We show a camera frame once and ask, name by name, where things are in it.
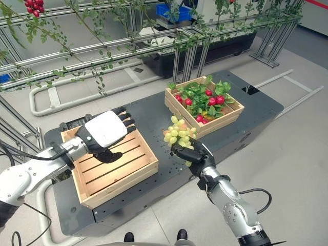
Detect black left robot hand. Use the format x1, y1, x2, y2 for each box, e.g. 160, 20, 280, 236
74, 107, 137, 163

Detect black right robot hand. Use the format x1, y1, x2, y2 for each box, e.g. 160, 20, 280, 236
169, 138, 215, 178

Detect green grape bunch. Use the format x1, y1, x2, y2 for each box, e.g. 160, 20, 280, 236
160, 115, 198, 167

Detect wooden crate with fruits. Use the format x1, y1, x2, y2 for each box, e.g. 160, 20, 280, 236
164, 76, 245, 139

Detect dark grey mobile platform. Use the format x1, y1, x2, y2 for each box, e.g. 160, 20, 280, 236
44, 70, 285, 237

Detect empty wooden crate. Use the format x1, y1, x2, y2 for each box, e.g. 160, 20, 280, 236
60, 127, 159, 210

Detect green leafy fruit branches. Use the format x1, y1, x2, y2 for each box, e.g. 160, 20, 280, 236
167, 74, 235, 121

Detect black wheeled cart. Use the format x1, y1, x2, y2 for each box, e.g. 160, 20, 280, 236
139, 25, 258, 79

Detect blue plastic bin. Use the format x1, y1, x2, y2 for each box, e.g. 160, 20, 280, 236
156, 4, 198, 24

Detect hanging red fruit cluster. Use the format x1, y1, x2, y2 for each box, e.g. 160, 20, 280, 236
24, 0, 46, 18

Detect white tubular floor rail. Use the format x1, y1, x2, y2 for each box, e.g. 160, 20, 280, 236
29, 59, 144, 117
253, 69, 324, 121

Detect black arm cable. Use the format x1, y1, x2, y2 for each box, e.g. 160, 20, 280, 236
0, 140, 70, 167
237, 188, 272, 215

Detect aluminium profile frame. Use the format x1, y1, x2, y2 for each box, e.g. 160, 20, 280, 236
0, 0, 303, 93

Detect green vine on frame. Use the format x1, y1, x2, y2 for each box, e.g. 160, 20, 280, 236
0, 0, 303, 97

